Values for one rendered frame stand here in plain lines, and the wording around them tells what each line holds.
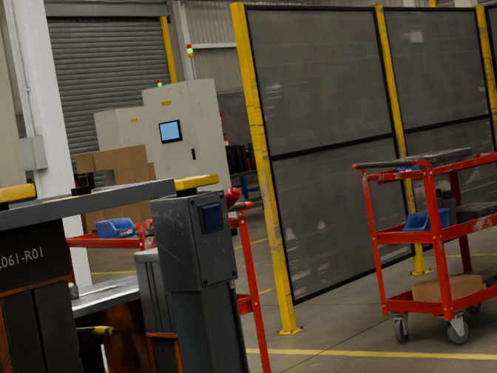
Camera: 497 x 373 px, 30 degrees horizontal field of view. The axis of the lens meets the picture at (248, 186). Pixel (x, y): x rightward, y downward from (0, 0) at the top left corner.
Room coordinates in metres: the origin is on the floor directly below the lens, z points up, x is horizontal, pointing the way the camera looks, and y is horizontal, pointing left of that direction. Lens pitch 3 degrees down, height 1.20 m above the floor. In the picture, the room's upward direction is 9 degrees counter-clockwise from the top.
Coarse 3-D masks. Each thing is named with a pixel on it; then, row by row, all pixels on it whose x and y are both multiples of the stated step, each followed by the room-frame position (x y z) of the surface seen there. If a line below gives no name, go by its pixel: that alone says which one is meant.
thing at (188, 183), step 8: (200, 176) 1.12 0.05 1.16; (208, 176) 1.12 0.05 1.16; (216, 176) 1.13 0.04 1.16; (176, 184) 1.10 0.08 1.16; (184, 184) 1.09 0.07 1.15; (192, 184) 1.10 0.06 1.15; (200, 184) 1.11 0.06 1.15; (208, 184) 1.12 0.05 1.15; (176, 192) 1.13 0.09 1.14; (184, 192) 1.12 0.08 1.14; (192, 192) 1.12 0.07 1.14
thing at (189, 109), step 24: (192, 72) 11.60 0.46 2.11; (144, 96) 11.80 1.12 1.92; (168, 96) 11.55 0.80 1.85; (192, 96) 11.38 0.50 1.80; (216, 96) 11.73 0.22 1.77; (168, 120) 11.59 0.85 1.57; (192, 120) 11.34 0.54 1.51; (216, 120) 11.67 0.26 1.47; (168, 144) 11.64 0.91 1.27; (192, 144) 11.38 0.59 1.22; (216, 144) 11.61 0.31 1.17; (168, 168) 11.68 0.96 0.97; (192, 168) 11.42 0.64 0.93; (216, 168) 11.55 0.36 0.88
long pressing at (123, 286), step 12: (132, 276) 1.54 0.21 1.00; (84, 288) 1.49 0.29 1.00; (96, 288) 1.46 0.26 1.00; (108, 288) 1.46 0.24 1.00; (120, 288) 1.42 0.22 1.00; (132, 288) 1.37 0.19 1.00; (72, 300) 1.37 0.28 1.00; (84, 300) 1.35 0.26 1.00; (96, 300) 1.31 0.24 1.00; (108, 300) 1.32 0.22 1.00; (120, 300) 1.34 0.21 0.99; (132, 300) 1.35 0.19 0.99; (84, 312) 1.29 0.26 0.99
